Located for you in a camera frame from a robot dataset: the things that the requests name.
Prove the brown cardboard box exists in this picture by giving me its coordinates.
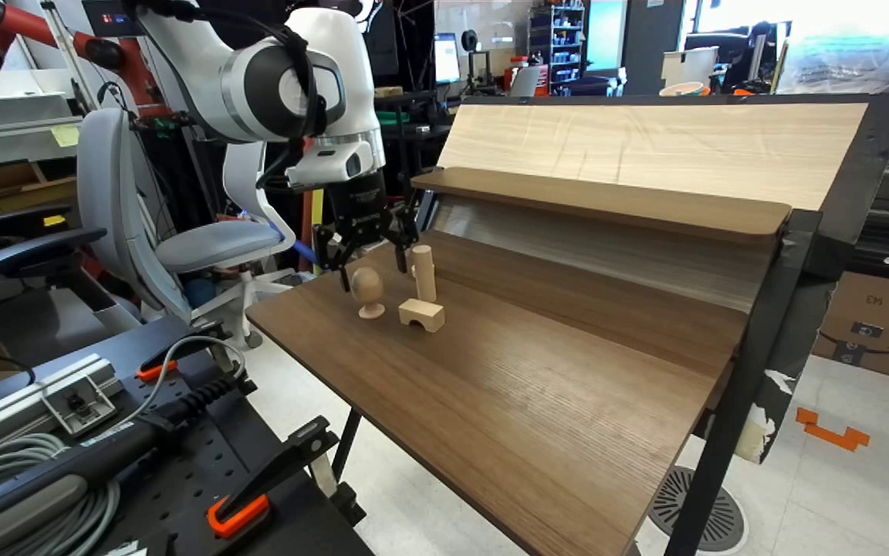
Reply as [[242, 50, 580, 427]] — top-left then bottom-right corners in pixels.
[[811, 269, 889, 383]]

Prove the grey office chair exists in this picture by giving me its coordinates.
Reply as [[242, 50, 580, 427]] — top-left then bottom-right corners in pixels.
[[70, 104, 300, 349]]

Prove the wooden square block with arch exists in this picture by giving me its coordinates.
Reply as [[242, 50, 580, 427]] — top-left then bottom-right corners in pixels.
[[396, 294, 447, 337]]

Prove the orange and black clamp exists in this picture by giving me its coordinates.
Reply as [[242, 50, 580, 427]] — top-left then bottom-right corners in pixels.
[[204, 412, 342, 542], [132, 355, 181, 388]]

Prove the yellow sticky note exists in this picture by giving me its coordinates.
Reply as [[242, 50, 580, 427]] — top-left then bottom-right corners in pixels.
[[50, 119, 84, 150]]

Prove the black perforated work table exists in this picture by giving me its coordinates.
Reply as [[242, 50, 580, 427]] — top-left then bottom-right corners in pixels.
[[0, 313, 375, 556]]

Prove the grey cable bundle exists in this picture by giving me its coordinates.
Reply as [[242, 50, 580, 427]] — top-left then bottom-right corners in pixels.
[[0, 430, 122, 556]]

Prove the wooden egg holder with egg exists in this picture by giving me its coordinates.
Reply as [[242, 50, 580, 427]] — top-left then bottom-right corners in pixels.
[[348, 259, 389, 324]]

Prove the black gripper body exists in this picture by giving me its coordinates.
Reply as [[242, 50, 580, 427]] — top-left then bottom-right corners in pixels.
[[314, 165, 399, 249]]

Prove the silver aluminium rail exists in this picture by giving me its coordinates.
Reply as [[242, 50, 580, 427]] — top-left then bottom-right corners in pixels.
[[0, 351, 122, 460]]

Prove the black ribbed conduit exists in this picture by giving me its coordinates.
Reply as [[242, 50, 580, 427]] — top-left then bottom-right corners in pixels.
[[160, 367, 259, 424]]

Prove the wooden cylinder peg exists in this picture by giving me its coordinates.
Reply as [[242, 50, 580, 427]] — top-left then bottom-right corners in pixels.
[[406, 242, 440, 305]]

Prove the round black slotted disc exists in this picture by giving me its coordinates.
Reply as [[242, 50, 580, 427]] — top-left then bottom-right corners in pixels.
[[645, 463, 750, 556]]

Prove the white machine housing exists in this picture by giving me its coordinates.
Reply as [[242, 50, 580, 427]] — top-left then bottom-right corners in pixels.
[[0, 89, 86, 178]]

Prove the wooden desk with slanted shelf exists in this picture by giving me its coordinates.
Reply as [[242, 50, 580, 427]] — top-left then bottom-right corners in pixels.
[[245, 89, 889, 556]]

